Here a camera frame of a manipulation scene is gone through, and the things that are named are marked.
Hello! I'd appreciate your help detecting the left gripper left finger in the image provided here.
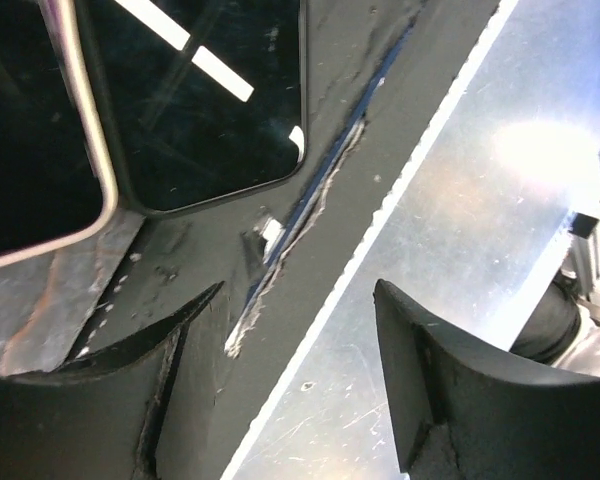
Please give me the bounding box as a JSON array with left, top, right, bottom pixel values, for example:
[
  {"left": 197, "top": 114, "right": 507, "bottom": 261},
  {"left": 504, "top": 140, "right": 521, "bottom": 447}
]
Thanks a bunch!
[{"left": 0, "top": 283, "right": 225, "bottom": 479}]

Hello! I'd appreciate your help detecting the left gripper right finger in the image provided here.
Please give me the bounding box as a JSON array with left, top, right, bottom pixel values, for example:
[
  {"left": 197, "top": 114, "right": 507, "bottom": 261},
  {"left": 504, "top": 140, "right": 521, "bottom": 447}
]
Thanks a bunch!
[{"left": 374, "top": 280, "right": 600, "bottom": 479}]

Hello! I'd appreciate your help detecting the phone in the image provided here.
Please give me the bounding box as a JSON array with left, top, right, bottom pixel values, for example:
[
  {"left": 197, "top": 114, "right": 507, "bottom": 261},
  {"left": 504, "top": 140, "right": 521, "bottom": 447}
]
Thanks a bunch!
[
  {"left": 0, "top": 1, "right": 119, "bottom": 268},
  {"left": 75, "top": 1, "right": 307, "bottom": 217}
]

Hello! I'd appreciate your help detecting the phone in pink case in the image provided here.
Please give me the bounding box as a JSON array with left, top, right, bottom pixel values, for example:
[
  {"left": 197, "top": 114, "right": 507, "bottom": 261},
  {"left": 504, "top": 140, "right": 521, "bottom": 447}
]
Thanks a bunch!
[{"left": 0, "top": 1, "right": 119, "bottom": 268}]

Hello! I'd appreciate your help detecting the white cable duct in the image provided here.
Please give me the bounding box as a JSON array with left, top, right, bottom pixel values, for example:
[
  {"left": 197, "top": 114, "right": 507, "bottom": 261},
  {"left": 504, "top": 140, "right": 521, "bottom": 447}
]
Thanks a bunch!
[{"left": 218, "top": 1, "right": 514, "bottom": 479}]

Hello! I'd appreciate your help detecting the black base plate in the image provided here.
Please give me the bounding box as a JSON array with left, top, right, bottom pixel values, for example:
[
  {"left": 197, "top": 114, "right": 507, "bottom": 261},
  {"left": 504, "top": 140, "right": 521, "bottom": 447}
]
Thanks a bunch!
[{"left": 74, "top": 1, "right": 498, "bottom": 479}]

